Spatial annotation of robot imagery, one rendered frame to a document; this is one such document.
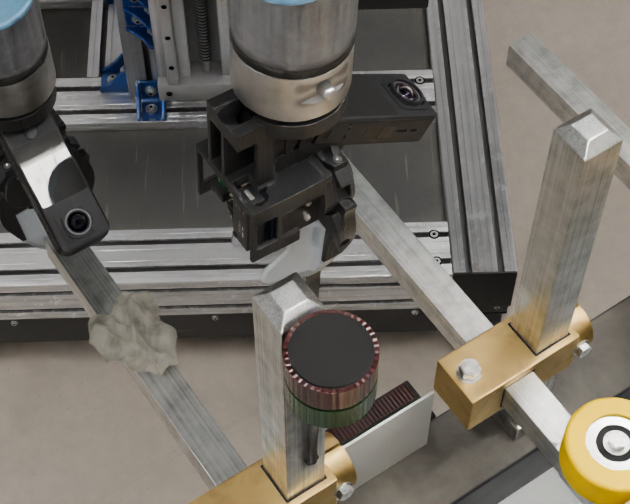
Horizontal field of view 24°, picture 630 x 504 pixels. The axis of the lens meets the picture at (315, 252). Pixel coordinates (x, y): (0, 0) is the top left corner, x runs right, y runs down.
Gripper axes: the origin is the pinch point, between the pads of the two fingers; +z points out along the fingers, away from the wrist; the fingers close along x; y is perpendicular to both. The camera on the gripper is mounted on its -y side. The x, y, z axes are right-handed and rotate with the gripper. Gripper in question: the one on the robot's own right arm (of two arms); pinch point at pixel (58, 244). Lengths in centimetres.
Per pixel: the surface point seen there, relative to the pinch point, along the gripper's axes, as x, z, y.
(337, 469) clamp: -7.1, -4.0, -33.8
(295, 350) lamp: -2.1, -30.7, -35.8
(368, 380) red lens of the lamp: -5, -30, -40
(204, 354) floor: -25, 83, 26
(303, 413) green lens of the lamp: -1.2, -26.9, -38.0
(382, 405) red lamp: -18.8, 12.4, -24.7
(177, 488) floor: -10, 83, 9
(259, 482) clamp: -1.3, -4.5, -31.5
